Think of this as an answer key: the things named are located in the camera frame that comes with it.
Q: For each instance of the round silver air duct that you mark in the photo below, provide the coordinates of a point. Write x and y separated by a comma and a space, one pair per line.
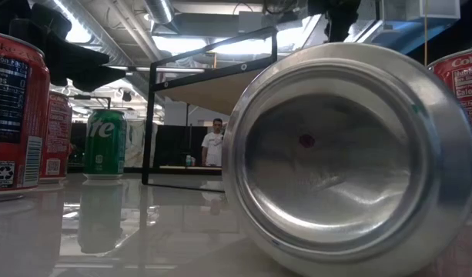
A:
160, 9

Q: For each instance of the green Sprite can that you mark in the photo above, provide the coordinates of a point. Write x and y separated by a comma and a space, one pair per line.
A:
104, 154

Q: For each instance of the white draped cloth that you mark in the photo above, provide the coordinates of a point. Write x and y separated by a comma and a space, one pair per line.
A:
141, 146

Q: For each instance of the black partition panel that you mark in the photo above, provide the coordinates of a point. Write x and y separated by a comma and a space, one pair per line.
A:
178, 146

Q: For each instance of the background wooden table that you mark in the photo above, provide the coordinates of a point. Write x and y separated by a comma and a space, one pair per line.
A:
174, 168

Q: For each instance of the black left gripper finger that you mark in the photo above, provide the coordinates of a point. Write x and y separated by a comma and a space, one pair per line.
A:
97, 79
70, 61

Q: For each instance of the person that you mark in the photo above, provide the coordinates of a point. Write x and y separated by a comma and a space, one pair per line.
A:
213, 148

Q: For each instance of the background black metal frame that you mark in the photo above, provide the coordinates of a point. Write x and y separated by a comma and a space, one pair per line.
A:
91, 97

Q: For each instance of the red Coca-Cola Original can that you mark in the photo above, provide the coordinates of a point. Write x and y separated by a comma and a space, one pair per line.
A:
58, 134
466, 84

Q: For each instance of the wooden shelf with black frame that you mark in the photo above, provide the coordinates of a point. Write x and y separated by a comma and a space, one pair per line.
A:
205, 92

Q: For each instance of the red Coke Zero can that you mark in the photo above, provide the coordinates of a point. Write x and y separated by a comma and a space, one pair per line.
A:
335, 154
31, 115

